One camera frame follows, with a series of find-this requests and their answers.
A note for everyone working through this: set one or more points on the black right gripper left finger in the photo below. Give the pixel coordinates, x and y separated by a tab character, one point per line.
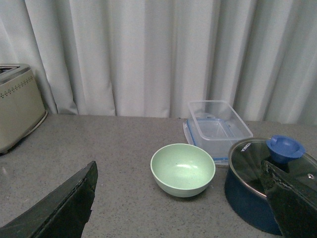
63	213

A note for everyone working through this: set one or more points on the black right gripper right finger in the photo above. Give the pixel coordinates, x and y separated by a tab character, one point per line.
292	200

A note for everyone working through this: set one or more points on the light green bowl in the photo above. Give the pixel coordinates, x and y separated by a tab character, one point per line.
182	170

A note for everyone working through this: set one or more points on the glass pot lid blue knob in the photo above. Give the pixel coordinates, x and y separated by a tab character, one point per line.
246	156

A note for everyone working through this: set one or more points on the dark blue pot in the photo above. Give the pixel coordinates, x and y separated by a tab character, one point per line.
252	208

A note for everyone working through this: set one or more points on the blue-rimmed container lid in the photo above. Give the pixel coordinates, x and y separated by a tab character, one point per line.
198	143

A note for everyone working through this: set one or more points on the cream toaster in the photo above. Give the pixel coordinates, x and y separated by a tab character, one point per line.
21	107

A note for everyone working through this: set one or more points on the clear plastic container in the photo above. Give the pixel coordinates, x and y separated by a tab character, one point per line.
218	109

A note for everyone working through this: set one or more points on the white curtain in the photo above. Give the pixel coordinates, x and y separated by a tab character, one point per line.
149	58

